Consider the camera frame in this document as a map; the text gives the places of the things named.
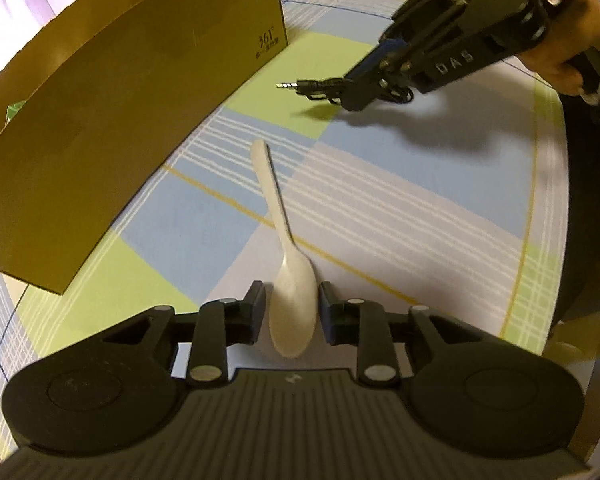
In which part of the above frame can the white plastic spoon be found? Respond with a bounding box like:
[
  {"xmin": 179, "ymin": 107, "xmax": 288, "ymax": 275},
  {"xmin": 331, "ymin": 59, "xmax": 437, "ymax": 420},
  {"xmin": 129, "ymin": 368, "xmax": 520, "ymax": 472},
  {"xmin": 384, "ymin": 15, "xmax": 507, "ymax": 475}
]
[{"xmin": 250, "ymin": 139, "xmax": 317, "ymax": 359}]

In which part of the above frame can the green spray medicine box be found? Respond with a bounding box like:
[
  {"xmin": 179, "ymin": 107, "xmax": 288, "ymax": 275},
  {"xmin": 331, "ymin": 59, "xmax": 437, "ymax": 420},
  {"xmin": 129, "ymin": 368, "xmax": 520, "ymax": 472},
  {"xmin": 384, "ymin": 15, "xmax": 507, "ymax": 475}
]
[{"xmin": 5, "ymin": 101, "xmax": 26, "ymax": 124}]

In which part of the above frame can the person right hand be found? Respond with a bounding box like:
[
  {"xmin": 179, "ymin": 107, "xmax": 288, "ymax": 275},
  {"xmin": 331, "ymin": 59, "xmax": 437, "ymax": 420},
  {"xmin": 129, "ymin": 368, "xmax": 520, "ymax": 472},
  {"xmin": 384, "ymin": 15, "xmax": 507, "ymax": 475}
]
[{"xmin": 517, "ymin": 0, "xmax": 600, "ymax": 96}]

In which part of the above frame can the checked tablecloth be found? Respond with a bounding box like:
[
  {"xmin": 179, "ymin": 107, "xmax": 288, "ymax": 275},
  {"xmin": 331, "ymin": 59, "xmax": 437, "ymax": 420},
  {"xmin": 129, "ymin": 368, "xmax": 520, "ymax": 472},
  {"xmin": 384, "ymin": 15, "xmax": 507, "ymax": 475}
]
[{"xmin": 0, "ymin": 0, "xmax": 569, "ymax": 451}]

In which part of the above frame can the brown cardboard box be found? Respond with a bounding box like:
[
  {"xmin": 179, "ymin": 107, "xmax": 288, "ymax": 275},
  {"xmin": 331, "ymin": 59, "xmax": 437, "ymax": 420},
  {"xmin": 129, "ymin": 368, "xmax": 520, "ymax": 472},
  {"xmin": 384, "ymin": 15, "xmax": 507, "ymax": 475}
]
[{"xmin": 0, "ymin": 0, "xmax": 287, "ymax": 294}]

